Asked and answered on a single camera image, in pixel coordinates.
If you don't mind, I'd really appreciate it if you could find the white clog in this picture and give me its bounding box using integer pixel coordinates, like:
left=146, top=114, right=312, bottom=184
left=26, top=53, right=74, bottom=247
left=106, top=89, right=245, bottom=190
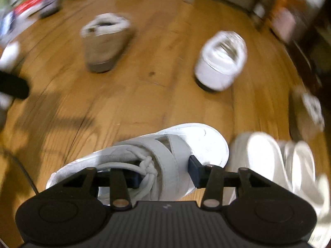
left=229, top=132, right=287, bottom=202
left=284, top=141, right=331, bottom=246

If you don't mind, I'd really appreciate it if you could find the person's white socked foot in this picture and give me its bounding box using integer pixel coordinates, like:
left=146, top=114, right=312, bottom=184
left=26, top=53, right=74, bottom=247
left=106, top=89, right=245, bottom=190
left=0, top=41, right=20, bottom=70

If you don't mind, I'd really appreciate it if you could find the red and white packet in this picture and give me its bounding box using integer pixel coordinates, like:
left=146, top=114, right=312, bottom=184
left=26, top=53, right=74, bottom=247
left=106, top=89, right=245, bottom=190
left=13, top=0, right=43, bottom=16

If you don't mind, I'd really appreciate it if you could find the black cable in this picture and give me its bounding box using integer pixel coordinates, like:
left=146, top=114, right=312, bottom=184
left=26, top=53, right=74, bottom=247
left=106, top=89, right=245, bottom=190
left=0, top=147, right=40, bottom=195

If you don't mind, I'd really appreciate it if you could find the brown fleece-lined boot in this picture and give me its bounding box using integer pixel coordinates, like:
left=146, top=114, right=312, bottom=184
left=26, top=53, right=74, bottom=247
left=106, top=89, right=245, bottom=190
left=288, top=85, right=326, bottom=142
left=80, top=13, right=136, bottom=73

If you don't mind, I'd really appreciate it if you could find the grey sandal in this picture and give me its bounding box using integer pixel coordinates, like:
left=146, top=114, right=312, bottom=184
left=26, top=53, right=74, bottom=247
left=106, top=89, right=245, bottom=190
left=39, top=0, right=61, bottom=18

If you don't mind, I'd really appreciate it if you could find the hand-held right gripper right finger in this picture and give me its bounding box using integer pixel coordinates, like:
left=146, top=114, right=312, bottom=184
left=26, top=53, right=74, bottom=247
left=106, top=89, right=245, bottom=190
left=188, top=155, right=272, bottom=209

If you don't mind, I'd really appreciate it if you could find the dark wooden cabinet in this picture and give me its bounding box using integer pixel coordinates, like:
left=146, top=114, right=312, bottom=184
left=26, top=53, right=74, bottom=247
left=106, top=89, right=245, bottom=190
left=287, top=13, right=331, bottom=91

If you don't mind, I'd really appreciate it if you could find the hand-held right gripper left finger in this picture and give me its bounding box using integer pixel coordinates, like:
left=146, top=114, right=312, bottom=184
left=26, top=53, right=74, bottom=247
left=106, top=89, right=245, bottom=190
left=61, top=167, right=141, bottom=210

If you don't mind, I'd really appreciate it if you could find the white sneaker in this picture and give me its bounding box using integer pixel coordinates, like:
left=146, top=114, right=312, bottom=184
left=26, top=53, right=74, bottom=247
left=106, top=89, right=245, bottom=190
left=194, top=30, right=248, bottom=92
left=46, top=123, right=230, bottom=204

